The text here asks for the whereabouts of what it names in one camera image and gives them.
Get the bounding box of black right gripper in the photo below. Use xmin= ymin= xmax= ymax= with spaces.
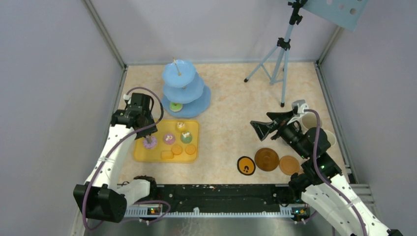
xmin=250 ymin=110 xmax=309 ymax=158

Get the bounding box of purple donut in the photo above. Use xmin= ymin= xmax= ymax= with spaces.
xmin=143 ymin=136 xmax=158 ymax=149

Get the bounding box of pink flower donut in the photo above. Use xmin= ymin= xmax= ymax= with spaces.
xmin=163 ymin=133 xmax=176 ymax=145

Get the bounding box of yellow cupcake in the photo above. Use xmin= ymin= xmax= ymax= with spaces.
xmin=176 ymin=121 xmax=186 ymax=132

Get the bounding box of green glazed donut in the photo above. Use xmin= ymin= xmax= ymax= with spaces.
xmin=169 ymin=102 xmax=183 ymax=112

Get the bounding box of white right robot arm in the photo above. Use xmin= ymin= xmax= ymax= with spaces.
xmin=250 ymin=111 xmax=401 ymax=236

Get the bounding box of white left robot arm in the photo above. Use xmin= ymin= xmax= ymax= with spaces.
xmin=73 ymin=93 xmax=158 ymax=223

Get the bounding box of yellow serving tray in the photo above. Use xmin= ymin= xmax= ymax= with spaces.
xmin=133 ymin=119 xmax=200 ymax=163

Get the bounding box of round orange cookie left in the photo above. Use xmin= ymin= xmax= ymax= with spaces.
xmin=171 ymin=144 xmax=183 ymax=155

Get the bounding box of green cupcake with topping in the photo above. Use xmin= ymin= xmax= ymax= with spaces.
xmin=180 ymin=131 xmax=193 ymax=144

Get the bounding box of dark brown wooden saucer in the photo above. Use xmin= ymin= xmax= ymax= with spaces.
xmin=254 ymin=147 xmax=279 ymax=172

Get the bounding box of cream cup rear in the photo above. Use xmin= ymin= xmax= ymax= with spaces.
xmin=299 ymin=112 xmax=317 ymax=132

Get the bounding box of cream cup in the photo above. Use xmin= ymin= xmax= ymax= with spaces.
xmin=299 ymin=112 xmax=317 ymax=132
xmin=324 ymin=129 xmax=337 ymax=149

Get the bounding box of light brown wooden coaster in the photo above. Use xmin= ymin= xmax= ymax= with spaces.
xmin=279 ymin=155 xmax=300 ymax=176

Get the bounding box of black and yellow round coaster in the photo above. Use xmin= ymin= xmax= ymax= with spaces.
xmin=237 ymin=156 xmax=256 ymax=176

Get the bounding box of blue three-tier cake stand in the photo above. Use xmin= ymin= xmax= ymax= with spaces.
xmin=161 ymin=59 xmax=211 ymax=118

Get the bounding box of cream cup front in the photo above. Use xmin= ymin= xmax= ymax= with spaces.
xmin=324 ymin=129 xmax=337 ymax=149

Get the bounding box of light blue tripod stand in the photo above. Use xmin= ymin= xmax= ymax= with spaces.
xmin=244 ymin=0 xmax=308 ymax=107

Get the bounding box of light blue perforated panel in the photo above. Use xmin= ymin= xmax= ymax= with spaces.
xmin=302 ymin=0 xmax=368 ymax=32

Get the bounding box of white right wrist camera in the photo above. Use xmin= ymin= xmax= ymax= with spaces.
xmin=291 ymin=99 xmax=309 ymax=115

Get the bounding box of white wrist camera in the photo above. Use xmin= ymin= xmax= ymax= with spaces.
xmin=291 ymin=99 xmax=309 ymax=115
xmin=123 ymin=93 xmax=132 ymax=106

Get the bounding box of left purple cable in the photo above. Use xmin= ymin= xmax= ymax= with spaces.
xmin=81 ymin=87 xmax=172 ymax=231

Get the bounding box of purple cable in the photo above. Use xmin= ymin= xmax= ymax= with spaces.
xmin=81 ymin=87 xmax=172 ymax=231
xmin=303 ymin=109 xmax=369 ymax=236

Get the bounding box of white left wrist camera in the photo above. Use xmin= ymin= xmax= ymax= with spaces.
xmin=123 ymin=93 xmax=132 ymax=106

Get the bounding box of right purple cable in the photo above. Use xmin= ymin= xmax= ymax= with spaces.
xmin=303 ymin=109 xmax=369 ymax=236

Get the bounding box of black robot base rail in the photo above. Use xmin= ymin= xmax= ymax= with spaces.
xmin=140 ymin=184 xmax=303 ymax=206

